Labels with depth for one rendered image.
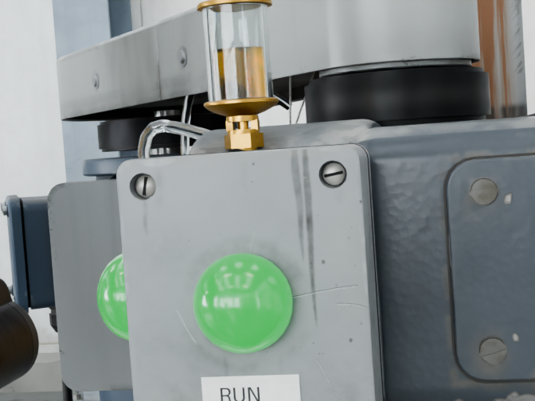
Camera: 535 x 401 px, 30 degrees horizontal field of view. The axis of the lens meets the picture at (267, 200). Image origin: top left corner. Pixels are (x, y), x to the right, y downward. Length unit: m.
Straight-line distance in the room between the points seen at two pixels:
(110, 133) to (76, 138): 4.56
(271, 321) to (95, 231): 0.49
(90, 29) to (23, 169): 1.05
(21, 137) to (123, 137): 5.18
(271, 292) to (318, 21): 0.22
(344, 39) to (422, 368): 0.18
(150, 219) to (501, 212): 0.12
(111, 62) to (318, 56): 0.27
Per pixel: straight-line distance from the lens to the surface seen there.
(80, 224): 0.78
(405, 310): 0.35
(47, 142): 5.93
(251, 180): 0.30
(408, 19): 0.46
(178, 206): 0.30
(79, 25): 5.41
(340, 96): 0.46
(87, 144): 5.36
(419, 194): 0.35
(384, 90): 0.45
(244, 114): 0.38
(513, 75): 0.84
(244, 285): 0.29
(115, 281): 0.32
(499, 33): 0.84
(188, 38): 0.61
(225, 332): 0.29
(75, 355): 0.79
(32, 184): 5.97
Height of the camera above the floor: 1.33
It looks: 3 degrees down
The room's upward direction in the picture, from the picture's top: 4 degrees counter-clockwise
